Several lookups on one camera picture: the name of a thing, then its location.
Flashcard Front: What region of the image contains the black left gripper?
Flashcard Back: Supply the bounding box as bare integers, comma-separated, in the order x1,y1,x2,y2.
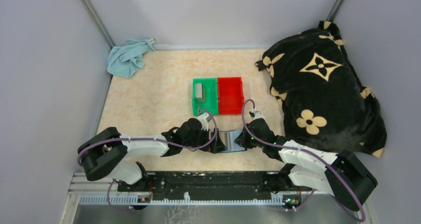
183,126,227,153

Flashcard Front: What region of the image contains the navy blue card holder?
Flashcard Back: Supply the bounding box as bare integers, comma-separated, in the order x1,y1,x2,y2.
218,130,247,153

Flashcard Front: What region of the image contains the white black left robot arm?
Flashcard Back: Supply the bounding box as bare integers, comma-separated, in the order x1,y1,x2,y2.
77,113,227,191

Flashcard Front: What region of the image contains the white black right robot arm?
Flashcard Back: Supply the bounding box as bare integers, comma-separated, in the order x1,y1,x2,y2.
236,109,378,211

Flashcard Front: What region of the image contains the green plastic bin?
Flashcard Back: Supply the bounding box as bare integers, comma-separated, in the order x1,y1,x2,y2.
192,77,219,116

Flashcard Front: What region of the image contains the grey block in bin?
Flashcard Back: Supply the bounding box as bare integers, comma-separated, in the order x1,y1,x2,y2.
194,83,206,103

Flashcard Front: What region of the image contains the red plastic bin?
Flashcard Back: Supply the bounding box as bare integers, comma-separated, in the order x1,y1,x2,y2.
217,76,244,115

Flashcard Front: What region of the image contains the black floral pillow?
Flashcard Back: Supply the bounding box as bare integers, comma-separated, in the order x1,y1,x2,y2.
256,21,387,157

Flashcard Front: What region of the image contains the light blue cloth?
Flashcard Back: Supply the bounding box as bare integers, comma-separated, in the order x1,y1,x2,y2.
107,37,157,79

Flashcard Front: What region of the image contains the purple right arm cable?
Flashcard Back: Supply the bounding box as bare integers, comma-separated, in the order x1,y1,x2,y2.
241,99,366,223

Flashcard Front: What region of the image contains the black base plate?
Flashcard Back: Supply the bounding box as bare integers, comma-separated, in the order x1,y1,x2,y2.
118,171,300,201

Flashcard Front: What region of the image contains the aluminium frame rail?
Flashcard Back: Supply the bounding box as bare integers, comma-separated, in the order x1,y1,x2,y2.
69,171,312,209

